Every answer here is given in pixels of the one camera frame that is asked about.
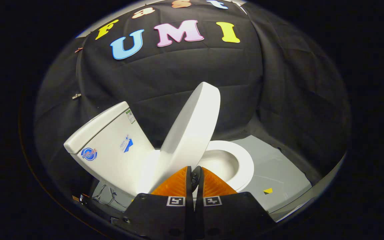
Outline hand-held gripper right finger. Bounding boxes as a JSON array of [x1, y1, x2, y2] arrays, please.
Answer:
[[193, 166, 276, 240]]

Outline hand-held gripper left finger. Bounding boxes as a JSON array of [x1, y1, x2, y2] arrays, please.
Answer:
[[112, 166, 195, 240]]

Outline white toilet lid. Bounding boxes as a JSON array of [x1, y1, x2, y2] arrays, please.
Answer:
[[149, 82, 221, 194]]

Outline white toilet seat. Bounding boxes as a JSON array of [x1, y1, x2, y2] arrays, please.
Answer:
[[197, 140, 255, 193]]

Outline white ceramic toilet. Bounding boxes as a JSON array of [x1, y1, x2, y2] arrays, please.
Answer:
[[64, 101, 255, 198]]

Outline black backdrop cloth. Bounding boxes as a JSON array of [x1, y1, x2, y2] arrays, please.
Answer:
[[34, 0, 351, 200]]

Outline thin dark cables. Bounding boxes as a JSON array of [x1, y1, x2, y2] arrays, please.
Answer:
[[92, 184, 128, 209]]

